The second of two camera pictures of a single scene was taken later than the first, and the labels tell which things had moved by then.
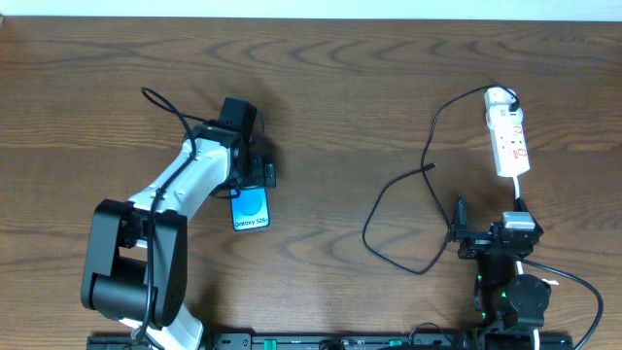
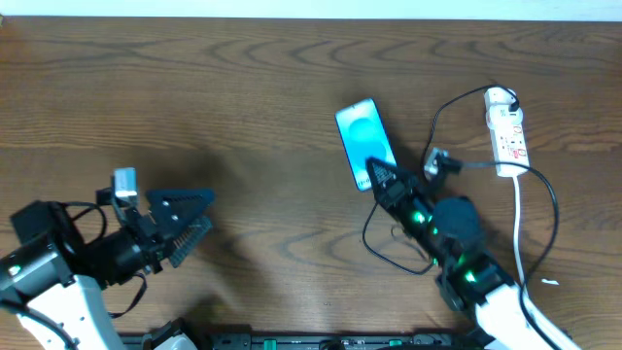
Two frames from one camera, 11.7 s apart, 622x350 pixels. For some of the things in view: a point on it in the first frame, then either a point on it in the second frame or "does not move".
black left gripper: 264,174 → 152,235
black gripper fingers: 315,341 does not move
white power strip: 508,140 does not move
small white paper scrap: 551,282 does not move
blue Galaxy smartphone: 250,211 → 364,135
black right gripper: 479,235 → 401,192
